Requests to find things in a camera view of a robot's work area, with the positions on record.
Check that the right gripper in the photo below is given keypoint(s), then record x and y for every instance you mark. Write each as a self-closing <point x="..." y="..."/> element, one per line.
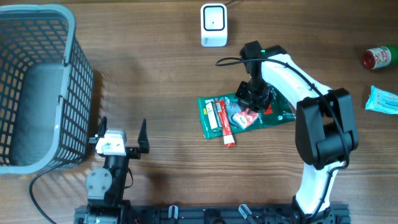
<point x="263" y="102"/>

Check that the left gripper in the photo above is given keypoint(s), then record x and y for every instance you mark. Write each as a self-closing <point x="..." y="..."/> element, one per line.
<point x="134" y="153"/>

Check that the green 3M gloves package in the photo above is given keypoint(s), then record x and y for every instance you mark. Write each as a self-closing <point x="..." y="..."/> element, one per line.
<point x="278" y="112"/>

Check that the red white small packet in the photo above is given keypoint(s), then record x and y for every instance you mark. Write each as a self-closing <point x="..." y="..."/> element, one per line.
<point x="245" y="118"/>

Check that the red toothpaste tube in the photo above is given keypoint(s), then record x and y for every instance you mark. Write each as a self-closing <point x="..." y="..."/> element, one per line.
<point x="227" y="132"/>

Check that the light green wipes packet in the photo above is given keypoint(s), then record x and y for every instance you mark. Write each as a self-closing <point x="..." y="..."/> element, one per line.
<point x="382" y="101"/>

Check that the green lid plastic jar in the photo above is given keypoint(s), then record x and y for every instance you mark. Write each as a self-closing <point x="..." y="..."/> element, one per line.
<point x="380" y="57"/>

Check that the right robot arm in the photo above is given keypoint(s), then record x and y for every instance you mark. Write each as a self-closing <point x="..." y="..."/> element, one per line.
<point x="325" y="127"/>

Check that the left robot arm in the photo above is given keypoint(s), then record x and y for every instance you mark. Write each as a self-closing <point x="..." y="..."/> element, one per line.
<point x="106" y="185"/>

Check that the grey plastic shopping basket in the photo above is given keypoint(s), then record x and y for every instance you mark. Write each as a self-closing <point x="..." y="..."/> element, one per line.
<point x="46" y="89"/>

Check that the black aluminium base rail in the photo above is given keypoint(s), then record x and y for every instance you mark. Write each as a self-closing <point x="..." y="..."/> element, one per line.
<point x="278" y="214"/>

